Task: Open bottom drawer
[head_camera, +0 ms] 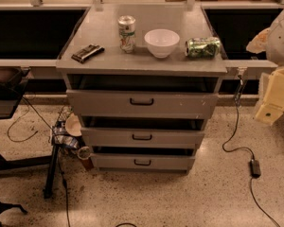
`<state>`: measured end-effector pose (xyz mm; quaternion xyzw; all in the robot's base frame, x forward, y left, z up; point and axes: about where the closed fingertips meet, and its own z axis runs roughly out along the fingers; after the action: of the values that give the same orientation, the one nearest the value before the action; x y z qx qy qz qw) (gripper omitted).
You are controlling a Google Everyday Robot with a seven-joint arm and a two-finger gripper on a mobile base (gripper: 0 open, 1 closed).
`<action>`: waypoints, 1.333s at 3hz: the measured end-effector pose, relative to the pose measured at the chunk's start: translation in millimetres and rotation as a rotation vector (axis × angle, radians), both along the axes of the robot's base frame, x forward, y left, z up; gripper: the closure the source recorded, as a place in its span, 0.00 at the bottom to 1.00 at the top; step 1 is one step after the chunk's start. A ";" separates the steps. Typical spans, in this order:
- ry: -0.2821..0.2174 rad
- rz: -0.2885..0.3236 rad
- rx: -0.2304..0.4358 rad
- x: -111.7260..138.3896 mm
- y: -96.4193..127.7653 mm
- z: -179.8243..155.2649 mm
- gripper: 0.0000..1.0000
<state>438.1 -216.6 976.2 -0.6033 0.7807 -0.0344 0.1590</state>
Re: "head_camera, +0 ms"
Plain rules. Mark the dark bin at left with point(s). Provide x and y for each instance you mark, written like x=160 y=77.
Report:
x=13 y=84

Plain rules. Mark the black tripod foot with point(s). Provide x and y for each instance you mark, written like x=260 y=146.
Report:
x=6 y=206

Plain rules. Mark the grey bottom drawer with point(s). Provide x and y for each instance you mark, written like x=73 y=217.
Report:
x=146 y=159

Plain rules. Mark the black stand with legs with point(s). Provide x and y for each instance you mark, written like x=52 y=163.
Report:
x=50 y=160

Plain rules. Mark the green soda can lying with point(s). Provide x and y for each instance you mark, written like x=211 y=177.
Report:
x=208 y=47

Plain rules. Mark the cup on floor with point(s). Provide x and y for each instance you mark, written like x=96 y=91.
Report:
x=84 y=154

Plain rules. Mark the white bowl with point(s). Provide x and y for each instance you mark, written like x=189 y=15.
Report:
x=161 y=42

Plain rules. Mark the grey top drawer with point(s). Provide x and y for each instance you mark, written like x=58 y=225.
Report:
x=144 y=96

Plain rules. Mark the black power adapter with cable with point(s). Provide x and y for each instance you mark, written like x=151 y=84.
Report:
x=254 y=163

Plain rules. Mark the black snack bar packet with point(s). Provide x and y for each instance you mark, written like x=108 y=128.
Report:
x=87 y=52

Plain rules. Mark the small bowl on floor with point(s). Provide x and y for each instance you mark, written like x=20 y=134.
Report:
x=72 y=125

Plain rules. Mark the upright white soda can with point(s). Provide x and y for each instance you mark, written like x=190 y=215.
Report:
x=126 y=30

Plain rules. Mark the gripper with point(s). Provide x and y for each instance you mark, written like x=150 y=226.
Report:
x=281 y=44

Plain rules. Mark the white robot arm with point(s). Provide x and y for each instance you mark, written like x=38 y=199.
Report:
x=271 y=41

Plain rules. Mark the grey drawer cabinet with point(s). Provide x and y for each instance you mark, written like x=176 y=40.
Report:
x=100 y=26

